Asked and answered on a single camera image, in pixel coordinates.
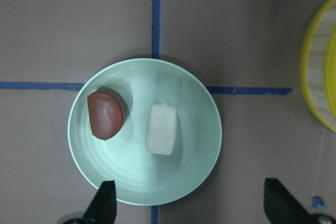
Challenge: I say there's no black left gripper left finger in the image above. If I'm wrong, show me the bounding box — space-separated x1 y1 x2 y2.
83 180 117 223

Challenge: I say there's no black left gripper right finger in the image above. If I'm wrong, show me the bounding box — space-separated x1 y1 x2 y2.
264 178 323 223

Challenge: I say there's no white steamed bun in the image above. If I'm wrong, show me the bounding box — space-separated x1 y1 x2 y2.
145 104 177 155

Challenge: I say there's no brown steamed bun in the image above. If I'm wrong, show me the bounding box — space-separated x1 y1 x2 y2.
87 88 128 141

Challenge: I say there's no yellow top steamer layer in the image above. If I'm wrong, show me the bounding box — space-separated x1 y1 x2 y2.
323 26 335 119

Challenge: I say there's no yellow steamer layer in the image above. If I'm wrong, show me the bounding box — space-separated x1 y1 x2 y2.
299 0 335 131
323 26 335 119

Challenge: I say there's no yellow bottom steamer layer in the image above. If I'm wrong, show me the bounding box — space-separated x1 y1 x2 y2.
299 0 335 131

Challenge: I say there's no light green plate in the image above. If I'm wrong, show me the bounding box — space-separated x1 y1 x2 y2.
68 58 222 206

